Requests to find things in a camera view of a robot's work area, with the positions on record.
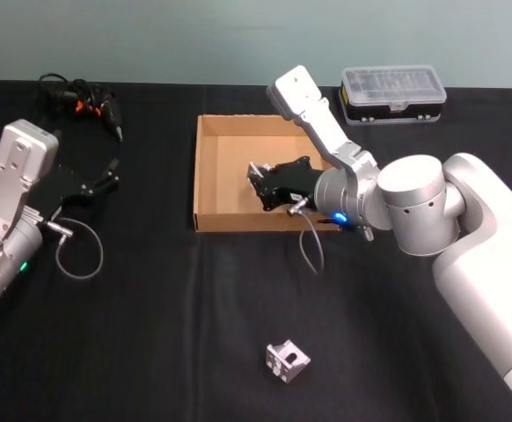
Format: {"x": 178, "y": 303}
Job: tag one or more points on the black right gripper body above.
{"x": 293, "y": 182}

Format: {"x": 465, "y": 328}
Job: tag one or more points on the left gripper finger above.
{"x": 106, "y": 172}
{"x": 104, "y": 185}

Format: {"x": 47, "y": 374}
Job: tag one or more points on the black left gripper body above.
{"x": 62, "y": 186}

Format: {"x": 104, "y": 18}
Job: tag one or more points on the silver metal corner bracket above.
{"x": 289, "y": 360}
{"x": 254, "y": 172}

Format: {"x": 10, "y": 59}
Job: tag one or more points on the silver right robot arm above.
{"x": 414, "y": 198}

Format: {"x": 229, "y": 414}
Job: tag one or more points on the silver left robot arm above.
{"x": 18, "y": 154}

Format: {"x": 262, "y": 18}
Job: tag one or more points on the shallow brown cardboard tray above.
{"x": 225, "y": 184}

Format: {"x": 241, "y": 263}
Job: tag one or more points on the clear plastic case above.
{"x": 392, "y": 92}

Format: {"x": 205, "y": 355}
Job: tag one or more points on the black table cloth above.
{"x": 172, "y": 307}

